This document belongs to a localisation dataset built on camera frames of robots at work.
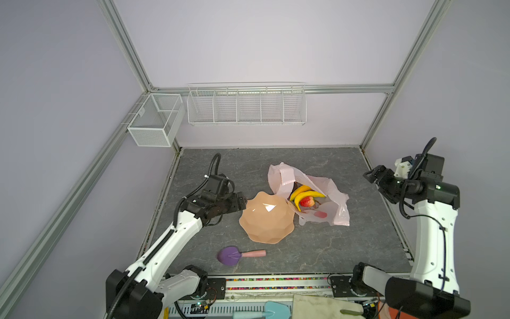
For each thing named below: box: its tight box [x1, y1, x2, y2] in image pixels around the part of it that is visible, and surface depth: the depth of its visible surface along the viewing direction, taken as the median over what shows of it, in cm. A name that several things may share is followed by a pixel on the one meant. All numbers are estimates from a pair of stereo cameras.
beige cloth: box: [292, 294, 364, 319], surface depth 71 cm
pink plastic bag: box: [266, 162, 350, 226], surface depth 72 cm
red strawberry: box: [300, 196, 315, 208], surface depth 96 cm
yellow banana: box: [294, 190, 327, 213], surface depth 98 cm
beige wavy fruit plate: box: [239, 191, 296, 244], surface depth 93 cm
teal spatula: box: [232, 301, 291, 319], surface depth 70 cm
